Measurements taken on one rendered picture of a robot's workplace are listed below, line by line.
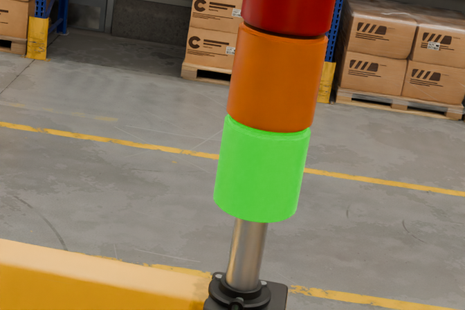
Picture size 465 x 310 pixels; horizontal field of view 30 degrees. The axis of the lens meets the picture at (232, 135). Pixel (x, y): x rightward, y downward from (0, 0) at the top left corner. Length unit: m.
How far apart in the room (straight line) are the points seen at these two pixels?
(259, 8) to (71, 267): 0.20
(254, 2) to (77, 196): 5.16
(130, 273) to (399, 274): 4.78
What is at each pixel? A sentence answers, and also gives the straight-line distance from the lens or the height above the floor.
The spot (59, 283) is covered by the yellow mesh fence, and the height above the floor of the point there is 2.09.
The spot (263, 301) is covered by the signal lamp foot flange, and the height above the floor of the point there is 2.10.
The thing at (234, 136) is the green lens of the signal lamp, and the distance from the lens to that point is 0.48.
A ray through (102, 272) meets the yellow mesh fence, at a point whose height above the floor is 2.10.
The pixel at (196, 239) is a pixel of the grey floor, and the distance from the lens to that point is 5.23.
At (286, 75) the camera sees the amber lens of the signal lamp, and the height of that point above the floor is 2.25.
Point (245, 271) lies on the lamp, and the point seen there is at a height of 2.12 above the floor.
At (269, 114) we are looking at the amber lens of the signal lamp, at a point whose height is 2.23.
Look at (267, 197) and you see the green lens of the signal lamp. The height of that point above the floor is 2.18.
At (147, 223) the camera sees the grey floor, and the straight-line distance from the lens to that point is 5.34.
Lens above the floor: 2.37
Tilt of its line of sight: 20 degrees down
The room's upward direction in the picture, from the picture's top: 9 degrees clockwise
